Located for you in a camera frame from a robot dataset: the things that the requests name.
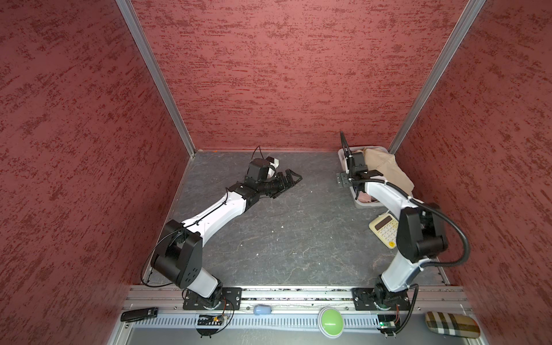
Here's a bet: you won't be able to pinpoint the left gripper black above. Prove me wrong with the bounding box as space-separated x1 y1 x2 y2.
258 169 303 197

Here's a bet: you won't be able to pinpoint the beige shorts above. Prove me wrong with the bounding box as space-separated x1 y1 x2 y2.
362 149 414 196

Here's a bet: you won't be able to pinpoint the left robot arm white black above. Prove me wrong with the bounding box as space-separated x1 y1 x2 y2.
150 169 303 302

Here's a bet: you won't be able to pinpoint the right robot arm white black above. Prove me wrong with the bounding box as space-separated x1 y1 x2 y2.
342 148 448 305

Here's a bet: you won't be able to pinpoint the pink shorts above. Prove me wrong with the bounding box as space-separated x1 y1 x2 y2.
357 192 378 204

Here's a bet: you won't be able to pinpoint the white plastic laundry basket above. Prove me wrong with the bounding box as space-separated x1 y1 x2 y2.
336 146 388 209

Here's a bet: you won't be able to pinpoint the cream calculator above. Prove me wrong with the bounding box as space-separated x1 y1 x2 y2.
369 212 399 249

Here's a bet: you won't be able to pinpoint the small blue oval object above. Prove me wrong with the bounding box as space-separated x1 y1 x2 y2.
253 305 272 316

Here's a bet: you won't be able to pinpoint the green round button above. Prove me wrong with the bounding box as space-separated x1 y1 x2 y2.
317 306 344 339

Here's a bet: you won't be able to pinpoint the right circuit board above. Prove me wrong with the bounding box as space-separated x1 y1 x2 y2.
377 314 401 337

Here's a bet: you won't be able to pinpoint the circuit board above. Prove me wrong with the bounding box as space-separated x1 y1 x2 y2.
377 314 401 337
195 314 227 338

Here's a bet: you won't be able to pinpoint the left circuit board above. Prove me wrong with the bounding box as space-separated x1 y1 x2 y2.
195 314 227 338

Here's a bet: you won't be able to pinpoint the plaid glasses case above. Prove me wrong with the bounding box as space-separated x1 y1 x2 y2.
425 311 481 339

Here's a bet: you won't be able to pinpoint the black flat remote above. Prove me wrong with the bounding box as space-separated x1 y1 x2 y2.
120 307 159 323

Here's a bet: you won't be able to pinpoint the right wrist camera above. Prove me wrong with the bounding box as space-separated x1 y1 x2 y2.
336 172 352 188

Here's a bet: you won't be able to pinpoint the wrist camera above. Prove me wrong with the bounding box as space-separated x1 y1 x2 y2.
336 172 352 188
246 156 280 182

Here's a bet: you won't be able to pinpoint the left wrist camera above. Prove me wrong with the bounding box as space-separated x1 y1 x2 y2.
246 156 280 182

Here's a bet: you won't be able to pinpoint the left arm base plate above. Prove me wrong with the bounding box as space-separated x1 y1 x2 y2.
183 287 243 312

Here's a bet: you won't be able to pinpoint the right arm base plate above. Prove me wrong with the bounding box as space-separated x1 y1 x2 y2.
351 284 411 311

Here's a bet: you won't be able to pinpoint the aluminium front rail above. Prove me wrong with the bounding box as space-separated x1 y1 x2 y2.
122 285 473 315

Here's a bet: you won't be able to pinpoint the aluminium corner post right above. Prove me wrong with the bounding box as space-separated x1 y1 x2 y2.
388 0 486 155

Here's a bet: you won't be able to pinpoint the aluminium corner post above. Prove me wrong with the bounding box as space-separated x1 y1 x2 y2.
116 0 197 159
388 0 486 155

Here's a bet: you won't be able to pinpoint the aluminium corner post left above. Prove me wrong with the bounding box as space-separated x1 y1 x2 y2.
116 0 197 159

